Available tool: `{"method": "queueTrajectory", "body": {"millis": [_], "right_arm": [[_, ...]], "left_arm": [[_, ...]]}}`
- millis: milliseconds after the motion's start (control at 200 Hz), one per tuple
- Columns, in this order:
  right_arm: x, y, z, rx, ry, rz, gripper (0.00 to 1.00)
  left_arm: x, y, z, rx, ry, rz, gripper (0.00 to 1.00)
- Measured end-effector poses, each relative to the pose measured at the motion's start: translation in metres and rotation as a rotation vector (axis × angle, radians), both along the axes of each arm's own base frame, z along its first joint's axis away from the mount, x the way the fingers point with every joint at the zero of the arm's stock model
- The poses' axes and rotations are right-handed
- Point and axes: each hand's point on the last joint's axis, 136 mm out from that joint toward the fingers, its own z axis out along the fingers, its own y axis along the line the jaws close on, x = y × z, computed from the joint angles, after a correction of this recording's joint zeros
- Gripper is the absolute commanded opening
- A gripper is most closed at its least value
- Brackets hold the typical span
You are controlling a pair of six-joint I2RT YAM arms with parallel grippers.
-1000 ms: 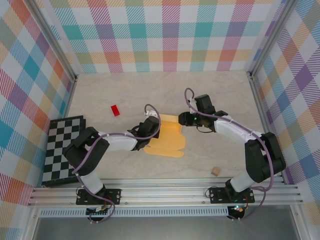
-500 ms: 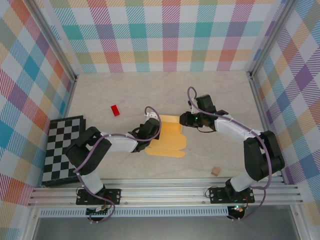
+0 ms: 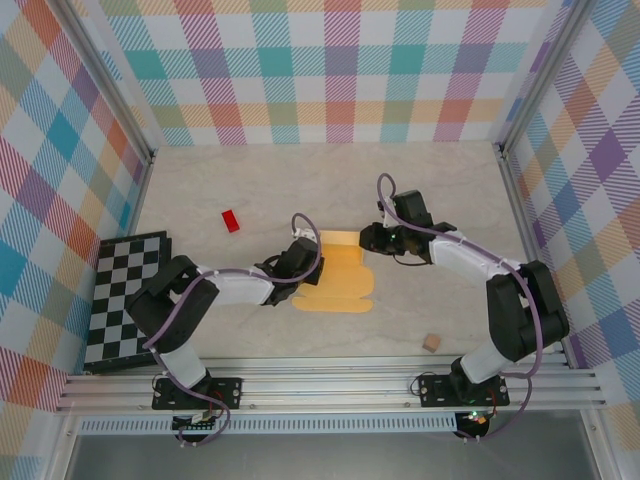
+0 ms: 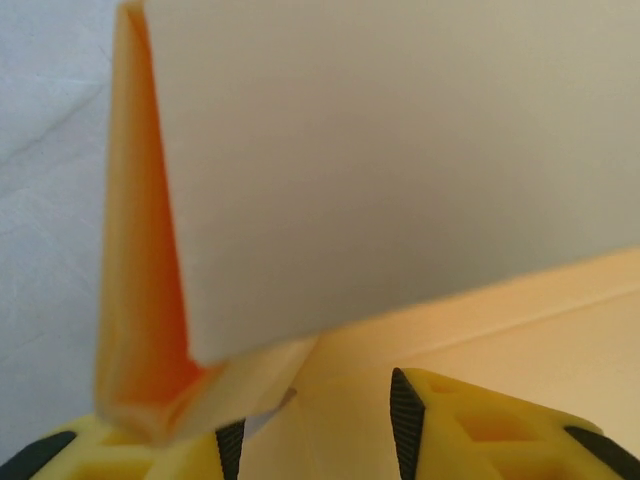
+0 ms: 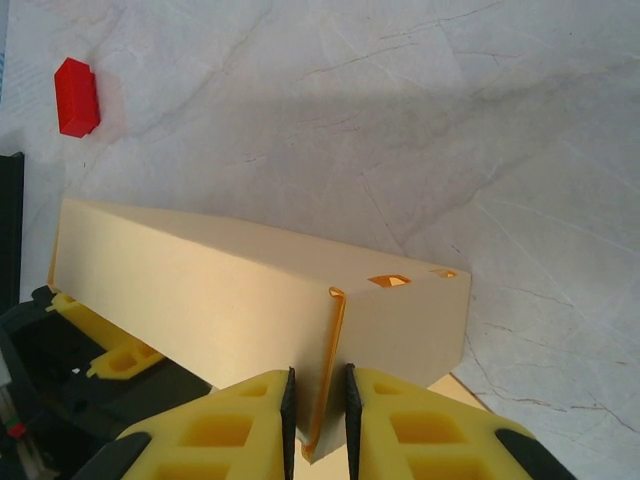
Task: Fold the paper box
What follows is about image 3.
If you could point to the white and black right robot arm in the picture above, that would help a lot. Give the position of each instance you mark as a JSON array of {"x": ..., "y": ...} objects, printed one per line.
[{"x": 525, "y": 310}]

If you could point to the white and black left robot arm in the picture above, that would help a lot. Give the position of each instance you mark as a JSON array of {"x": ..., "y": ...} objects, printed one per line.
[{"x": 165, "y": 310}]

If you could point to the red block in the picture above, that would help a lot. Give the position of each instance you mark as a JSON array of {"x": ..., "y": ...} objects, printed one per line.
[{"x": 231, "y": 221}]

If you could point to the small wooden cube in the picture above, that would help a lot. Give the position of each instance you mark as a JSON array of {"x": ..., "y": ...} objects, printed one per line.
[{"x": 432, "y": 343}]

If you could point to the small circuit board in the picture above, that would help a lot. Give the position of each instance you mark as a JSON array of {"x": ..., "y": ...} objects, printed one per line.
[
  {"x": 475, "y": 419},
  {"x": 197, "y": 422}
]

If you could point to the black and white chessboard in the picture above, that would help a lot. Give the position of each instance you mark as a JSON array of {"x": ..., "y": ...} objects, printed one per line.
[{"x": 115, "y": 300}]

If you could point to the aluminium mounting rail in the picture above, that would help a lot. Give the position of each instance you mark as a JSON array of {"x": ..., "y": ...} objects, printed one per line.
[{"x": 325, "y": 385}]

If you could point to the aluminium frame bar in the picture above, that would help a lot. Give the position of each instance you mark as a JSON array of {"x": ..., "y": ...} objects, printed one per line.
[{"x": 530, "y": 240}]

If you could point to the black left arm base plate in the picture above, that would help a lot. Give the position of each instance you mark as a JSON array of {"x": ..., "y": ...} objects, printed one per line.
[{"x": 227, "y": 390}]

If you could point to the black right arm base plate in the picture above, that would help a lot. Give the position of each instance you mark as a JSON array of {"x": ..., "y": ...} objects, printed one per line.
[{"x": 435, "y": 390}]

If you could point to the aluminium frame post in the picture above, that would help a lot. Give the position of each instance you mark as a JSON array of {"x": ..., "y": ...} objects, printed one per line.
[
  {"x": 545, "y": 75},
  {"x": 105, "y": 80}
]

